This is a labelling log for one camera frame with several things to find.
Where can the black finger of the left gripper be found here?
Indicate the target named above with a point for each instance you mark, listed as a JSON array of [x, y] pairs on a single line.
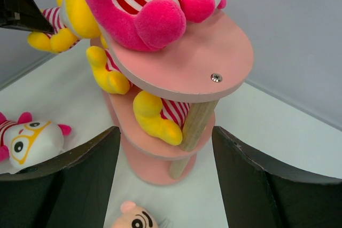
[[24, 15]]

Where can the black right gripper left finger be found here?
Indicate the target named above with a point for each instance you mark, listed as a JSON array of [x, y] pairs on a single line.
[[70, 190]]

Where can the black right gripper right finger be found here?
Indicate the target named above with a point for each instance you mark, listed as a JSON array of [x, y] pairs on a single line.
[[259, 190]]

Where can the yellow plush toy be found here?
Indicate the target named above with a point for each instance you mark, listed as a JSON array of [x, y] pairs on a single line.
[[72, 21], [105, 71]]

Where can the peach-faced plush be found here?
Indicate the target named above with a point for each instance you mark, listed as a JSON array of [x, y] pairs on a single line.
[[135, 216]]

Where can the white plush on top shelf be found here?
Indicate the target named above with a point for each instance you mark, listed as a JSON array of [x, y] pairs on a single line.
[[150, 25]]

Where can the pink three-tier shelf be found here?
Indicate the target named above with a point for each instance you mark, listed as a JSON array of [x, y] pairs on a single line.
[[209, 62]]

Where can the white plush, yellow glasses, table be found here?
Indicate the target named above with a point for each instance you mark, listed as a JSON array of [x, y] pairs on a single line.
[[27, 142]]

